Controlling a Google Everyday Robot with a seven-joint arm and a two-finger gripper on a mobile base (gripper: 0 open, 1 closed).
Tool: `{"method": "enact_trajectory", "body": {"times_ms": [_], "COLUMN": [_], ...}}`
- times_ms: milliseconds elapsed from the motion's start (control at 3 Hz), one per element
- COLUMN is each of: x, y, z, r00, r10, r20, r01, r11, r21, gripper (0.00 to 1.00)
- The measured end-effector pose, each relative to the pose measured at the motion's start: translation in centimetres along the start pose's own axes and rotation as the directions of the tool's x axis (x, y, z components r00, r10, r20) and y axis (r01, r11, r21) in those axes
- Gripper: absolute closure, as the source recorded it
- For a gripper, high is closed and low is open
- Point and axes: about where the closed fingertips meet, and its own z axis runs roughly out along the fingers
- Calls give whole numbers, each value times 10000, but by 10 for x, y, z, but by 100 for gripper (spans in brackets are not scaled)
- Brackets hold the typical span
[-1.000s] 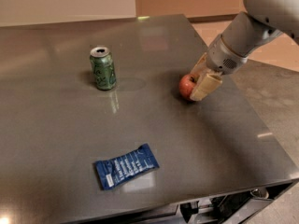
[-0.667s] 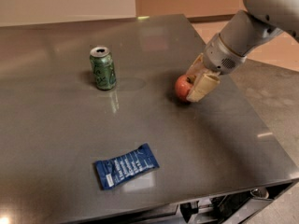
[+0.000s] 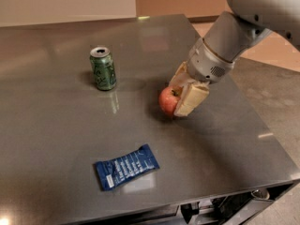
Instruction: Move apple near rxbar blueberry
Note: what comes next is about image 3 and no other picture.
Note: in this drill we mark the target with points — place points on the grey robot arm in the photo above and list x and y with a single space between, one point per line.
248 23

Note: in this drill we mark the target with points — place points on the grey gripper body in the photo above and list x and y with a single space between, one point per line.
207 64

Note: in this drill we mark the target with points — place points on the red apple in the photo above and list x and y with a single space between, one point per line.
168 99

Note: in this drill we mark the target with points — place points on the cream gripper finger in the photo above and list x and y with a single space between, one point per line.
192 96
180 80

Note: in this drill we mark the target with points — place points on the green soda can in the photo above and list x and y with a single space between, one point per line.
103 68

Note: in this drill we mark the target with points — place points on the dark drawer under table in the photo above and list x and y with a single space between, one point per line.
236 209

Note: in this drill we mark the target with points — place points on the blue rxbar wrapper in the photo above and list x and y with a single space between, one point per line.
121 170

